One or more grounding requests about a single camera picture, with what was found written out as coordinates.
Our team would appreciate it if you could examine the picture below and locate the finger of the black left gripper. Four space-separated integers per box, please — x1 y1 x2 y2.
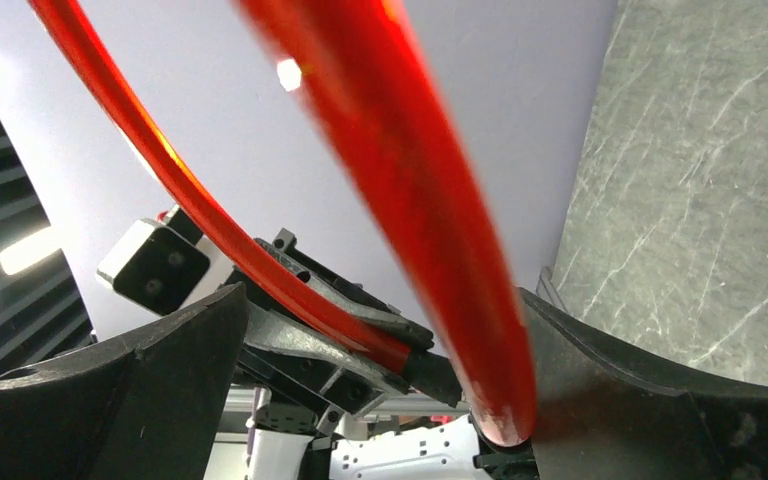
238 302 409 416
254 228 434 351

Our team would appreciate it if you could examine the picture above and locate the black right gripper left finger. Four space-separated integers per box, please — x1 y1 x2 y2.
0 283 249 479

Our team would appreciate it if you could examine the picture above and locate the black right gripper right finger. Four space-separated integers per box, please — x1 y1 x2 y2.
522 291 768 479

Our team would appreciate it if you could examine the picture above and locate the red cable bike lock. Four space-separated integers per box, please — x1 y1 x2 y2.
32 1 537 448

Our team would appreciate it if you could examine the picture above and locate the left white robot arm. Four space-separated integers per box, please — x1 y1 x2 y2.
229 230 538 479

